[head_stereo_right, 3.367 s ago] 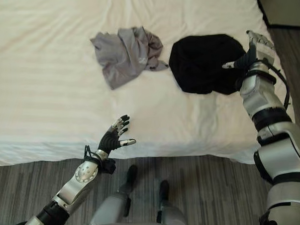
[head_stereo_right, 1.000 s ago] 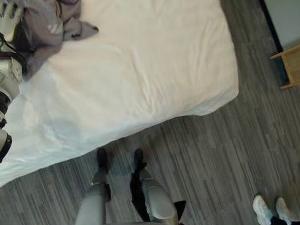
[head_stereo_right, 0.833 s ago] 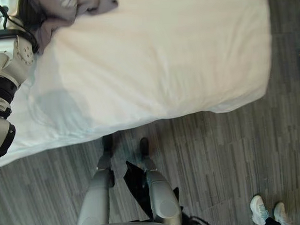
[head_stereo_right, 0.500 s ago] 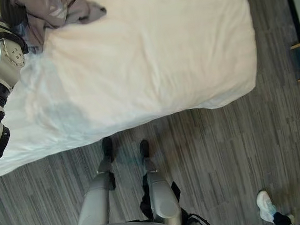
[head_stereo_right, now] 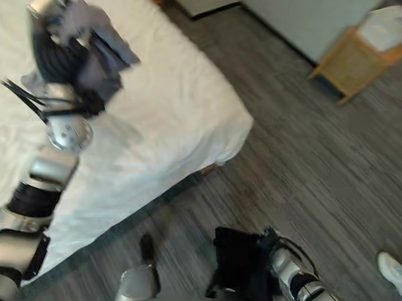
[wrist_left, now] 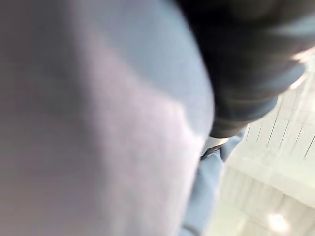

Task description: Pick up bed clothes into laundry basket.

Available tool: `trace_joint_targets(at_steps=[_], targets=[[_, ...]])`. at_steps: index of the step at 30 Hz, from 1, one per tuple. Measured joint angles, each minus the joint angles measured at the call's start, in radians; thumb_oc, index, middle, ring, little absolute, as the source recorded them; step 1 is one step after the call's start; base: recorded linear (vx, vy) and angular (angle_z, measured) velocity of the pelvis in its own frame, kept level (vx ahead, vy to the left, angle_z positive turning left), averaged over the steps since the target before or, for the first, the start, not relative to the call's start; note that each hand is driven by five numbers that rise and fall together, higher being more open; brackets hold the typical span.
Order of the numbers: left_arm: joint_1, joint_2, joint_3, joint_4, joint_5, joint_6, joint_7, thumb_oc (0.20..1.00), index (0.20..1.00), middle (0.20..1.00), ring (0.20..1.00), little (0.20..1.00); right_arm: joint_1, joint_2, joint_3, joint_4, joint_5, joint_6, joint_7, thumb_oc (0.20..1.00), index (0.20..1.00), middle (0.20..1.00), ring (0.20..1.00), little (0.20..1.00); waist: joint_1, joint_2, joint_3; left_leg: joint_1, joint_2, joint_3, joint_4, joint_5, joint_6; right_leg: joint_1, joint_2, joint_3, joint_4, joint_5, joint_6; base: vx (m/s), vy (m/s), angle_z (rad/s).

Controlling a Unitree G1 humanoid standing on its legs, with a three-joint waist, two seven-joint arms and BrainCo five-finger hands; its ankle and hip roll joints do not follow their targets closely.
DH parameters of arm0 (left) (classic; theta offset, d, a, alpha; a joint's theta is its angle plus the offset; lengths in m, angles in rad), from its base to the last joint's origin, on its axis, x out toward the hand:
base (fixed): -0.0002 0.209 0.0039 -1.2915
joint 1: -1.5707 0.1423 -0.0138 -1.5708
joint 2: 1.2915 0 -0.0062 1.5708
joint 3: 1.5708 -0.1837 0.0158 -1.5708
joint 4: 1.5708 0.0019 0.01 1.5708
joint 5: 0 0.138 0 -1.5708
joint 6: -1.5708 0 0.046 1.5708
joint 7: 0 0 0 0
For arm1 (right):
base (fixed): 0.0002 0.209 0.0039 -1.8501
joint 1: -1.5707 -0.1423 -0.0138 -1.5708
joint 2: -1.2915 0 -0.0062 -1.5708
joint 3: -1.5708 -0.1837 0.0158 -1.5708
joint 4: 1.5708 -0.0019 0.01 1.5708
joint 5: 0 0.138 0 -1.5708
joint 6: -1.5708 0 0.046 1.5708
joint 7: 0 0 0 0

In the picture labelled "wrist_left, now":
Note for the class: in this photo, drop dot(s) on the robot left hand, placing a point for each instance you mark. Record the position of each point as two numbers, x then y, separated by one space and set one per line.
246 61

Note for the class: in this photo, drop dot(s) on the white laundry basket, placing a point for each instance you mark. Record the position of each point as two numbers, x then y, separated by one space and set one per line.
270 177

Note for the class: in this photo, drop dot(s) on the light blue bed garment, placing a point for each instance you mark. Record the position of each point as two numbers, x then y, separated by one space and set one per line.
98 118

